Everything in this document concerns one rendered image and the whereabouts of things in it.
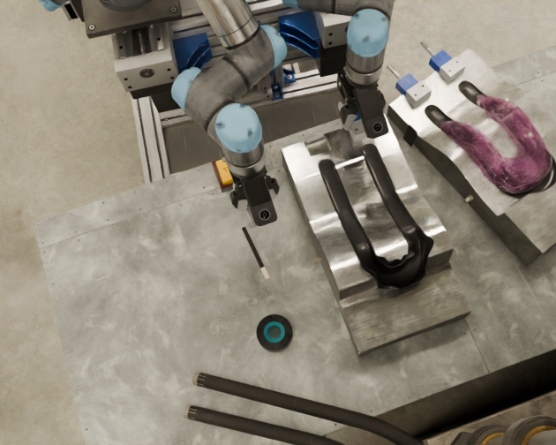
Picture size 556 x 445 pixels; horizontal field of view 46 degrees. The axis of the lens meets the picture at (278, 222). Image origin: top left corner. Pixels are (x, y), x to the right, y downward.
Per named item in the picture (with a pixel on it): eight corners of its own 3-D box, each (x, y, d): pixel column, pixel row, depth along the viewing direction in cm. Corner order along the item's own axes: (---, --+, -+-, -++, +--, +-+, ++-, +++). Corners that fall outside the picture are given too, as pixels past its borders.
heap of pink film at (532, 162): (432, 129, 158) (437, 113, 151) (487, 88, 161) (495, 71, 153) (507, 209, 150) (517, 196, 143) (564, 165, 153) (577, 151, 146)
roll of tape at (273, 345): (277, 359, 147) (276, 358, 144) (250, 336, 149) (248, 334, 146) (300, 332, 149) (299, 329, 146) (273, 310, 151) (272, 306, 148)
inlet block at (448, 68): (411, 53, 169) (415, 41, 164) (426, 42, 170) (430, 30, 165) (446, 88, 165) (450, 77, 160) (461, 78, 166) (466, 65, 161)
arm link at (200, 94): (215, 69, 126) (255, 104, 123) (171, 106, 124) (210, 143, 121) (210, 44, 119) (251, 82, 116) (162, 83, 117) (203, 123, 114)
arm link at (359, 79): (389, 67, 130) (350, 80, 130) (387, 79, 135) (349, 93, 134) (375, 37, 133) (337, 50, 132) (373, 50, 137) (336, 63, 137)
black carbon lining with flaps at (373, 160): (313, 165, 155) (313, 147, 146) (378, 144, 156) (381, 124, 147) (370, 302, 144) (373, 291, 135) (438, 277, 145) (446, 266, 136)
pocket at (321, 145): (304, 147, 159) (304, 140, 155) (324, 140, 159) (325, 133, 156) (310, 163, 157) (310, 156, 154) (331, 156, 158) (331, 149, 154)
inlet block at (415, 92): (379, 76, 167) (380, 64, 162) (394, 65, 168) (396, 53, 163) (413, 112, 163) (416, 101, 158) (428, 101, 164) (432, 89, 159)
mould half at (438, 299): (282, 164, 163) (280, 139, 151) (380, 131, 165) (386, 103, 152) (357, 357, 147) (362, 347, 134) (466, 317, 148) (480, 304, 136)
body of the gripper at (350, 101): (367, 77, 149) (371, 45, 137) (381, 108, 146) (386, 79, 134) (334, 87, 148) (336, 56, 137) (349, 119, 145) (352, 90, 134)
